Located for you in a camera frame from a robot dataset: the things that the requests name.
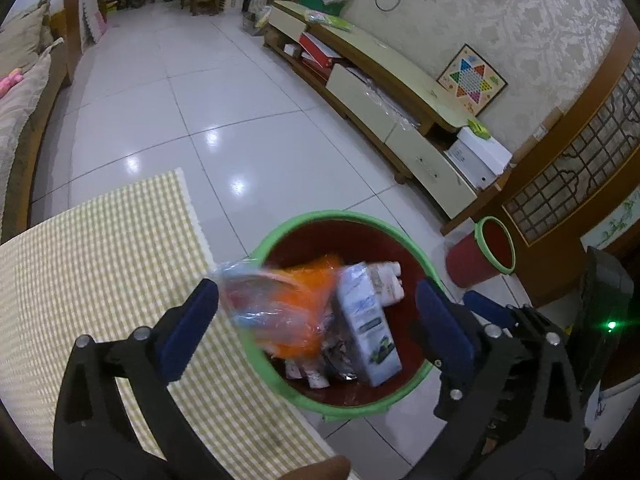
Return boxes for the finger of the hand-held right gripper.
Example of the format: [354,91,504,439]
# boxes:
[433,357,476,424]
[462,290,547,337]

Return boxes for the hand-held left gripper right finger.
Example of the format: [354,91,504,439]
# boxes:
[410,278,587,480]

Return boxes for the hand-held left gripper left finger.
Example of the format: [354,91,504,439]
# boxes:
[51,278,236,480]

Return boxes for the grey white carton box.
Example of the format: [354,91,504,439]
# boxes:
[332,261,403,387]

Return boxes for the newspaper ball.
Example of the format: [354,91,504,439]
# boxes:
[320,335,361,383]

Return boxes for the orange snack wrapper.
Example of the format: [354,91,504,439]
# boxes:
[260,255,346,361]

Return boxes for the large red green-rimmed bin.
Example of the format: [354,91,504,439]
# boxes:
[239,211,447,423]

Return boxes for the person's left hand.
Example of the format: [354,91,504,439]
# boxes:
[294,456,352,480]

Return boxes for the small red green-rimmed bin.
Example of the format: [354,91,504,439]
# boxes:
[445,216,517,290]

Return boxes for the white bamboo print panel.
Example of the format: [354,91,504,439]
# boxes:
[580,187,640,253]

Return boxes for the wooden lattice screen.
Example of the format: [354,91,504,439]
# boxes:
[440,12,640,308]

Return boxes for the white cardboard box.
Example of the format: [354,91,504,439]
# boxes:
[444,126,514,191]

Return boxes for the star checkers game board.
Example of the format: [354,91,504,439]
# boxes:
[436,44,508,117]

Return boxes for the beige striped sofa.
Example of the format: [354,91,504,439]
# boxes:
[0,0,73,243]

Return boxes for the long wooden television cabinet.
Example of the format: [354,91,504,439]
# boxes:
[262,0,513,221]

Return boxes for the red flat box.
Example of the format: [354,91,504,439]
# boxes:
[299,31,346,70]

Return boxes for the pink white foam mats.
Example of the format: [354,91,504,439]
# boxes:
[82,0,108,48]

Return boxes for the long green packet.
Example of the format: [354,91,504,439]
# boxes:
[304,9,353,31]

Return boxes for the beige pillow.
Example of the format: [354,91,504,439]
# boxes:
[0,0,53,73]

